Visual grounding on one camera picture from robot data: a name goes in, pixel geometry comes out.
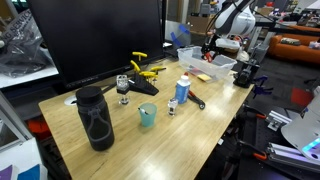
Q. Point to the teal plastic cup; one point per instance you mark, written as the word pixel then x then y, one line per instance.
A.
pixel 148 116

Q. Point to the white blue plastic bottle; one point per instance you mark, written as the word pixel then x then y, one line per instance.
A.
pixel 182 91

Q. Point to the grey plastic bag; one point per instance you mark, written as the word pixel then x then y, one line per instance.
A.
pixel 20 50

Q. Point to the large black monitor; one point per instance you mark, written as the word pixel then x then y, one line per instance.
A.
pixel 100 36

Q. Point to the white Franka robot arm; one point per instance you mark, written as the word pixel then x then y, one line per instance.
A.
pixel 236 20

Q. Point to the clear plastic box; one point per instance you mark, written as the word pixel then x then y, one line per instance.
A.
pixel 206 65

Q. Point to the black insulated water bottle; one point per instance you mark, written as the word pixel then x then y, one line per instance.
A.
pixel 95 120

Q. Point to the yellow sticky note pad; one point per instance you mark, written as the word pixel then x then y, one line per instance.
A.
pixel 204 77

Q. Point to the orange sofa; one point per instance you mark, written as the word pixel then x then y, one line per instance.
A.
pixel 296 50

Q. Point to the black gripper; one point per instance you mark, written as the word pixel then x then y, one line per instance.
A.
pixel 211 43

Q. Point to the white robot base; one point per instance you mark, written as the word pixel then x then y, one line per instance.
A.
pixel 305 130

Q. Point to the silver aluminium rail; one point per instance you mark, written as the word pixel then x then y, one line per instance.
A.
pixel 290 155

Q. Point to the small clear glass shaker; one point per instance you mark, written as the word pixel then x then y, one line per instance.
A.
pixel 172 107

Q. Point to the blue face shield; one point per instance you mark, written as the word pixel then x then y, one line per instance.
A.
pixel 180 33

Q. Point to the black table vise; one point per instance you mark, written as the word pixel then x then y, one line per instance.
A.
pixel 245 75

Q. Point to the glass shaker with black band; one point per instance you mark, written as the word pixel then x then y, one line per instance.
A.
pixel 122 87

